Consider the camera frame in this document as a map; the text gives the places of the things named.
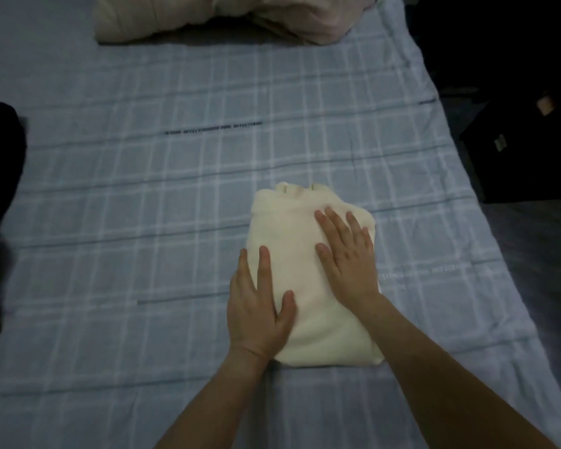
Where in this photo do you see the person's left hand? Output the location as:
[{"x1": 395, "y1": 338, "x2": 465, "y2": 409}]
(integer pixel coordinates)
[{"x1": 226, "y1": 245, "x2": 298, "y2": 366}]

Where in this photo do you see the person's right hand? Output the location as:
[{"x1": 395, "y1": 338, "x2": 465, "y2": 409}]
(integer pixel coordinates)
[{"x1": 314, "y1": 206, "x2": 383, "y2": 315}]

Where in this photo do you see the cream printed hoodie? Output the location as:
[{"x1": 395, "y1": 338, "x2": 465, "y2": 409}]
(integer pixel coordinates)
[{"x1": 245, "y1": 181, "x2": 385, "y2": 369}]

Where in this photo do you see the bed with blue plaid sheet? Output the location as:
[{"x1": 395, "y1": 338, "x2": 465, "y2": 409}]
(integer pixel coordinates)
[{"x1": 0, "y1": 0, "x2": 561, "y2": 449}]

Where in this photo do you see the person's right forearm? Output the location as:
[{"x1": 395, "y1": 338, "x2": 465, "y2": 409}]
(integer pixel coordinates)
[{"x1": 360, "y1": 294, "x2": 560, "y2": 449}]

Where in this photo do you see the person's left forearm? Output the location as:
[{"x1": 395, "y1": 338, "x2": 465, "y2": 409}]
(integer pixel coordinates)
[{"x1": 154, "y1": 348, "x2": 270, "y2": 449}]

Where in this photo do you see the black cabinet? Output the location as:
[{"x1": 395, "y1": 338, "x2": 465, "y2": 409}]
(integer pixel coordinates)
[{"x1": 458, "y1": 84, "x2": 561, "y2": 204}]

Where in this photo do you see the pinkish crumpled blanket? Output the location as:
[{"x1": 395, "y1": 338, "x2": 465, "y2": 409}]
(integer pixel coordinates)
[{"x1": 213, "y1": 0, "x2": 380, "y2": 45}]

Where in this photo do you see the beige crumpled duvet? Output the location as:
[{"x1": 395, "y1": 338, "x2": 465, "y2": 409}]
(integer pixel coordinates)
[{"x1": 93, "y1": 0, "x2": 225, "y2": 45}]

